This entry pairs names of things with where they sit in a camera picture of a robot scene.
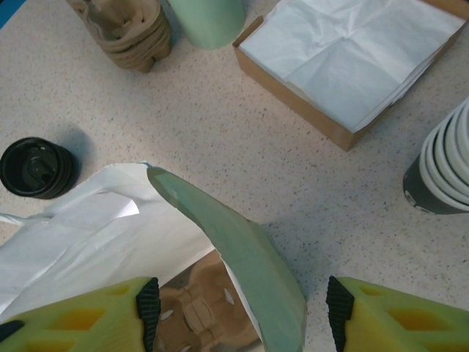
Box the white paper napkins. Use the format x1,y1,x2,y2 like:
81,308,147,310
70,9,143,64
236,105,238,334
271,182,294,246
240,0,465,135

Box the brown cardboard napkin box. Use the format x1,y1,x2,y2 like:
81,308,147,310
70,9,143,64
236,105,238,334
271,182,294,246
232,0,469,151

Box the stack of black lids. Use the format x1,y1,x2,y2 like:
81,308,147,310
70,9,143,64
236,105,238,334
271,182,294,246
0,136,80,200

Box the stack of cardboard cup carriers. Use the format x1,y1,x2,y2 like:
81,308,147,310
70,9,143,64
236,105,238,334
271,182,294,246
67,0,173,74

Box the green paper gift bag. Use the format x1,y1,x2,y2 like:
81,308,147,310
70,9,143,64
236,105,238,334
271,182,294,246
0,161,309,352

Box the brown cardboard cup carrier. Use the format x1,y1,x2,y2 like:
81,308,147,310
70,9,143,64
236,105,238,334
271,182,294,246
155,256,265,352

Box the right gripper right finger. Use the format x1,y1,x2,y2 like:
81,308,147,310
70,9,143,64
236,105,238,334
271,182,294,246
325,275,469,352

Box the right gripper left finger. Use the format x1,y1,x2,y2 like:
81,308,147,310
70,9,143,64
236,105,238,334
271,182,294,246
0,276,161,352

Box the green straw holder cup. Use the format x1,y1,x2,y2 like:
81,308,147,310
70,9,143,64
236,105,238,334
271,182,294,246
166,0,246,51

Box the stack of paper cups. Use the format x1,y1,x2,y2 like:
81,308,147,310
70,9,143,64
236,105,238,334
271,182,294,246
402,97,469,216

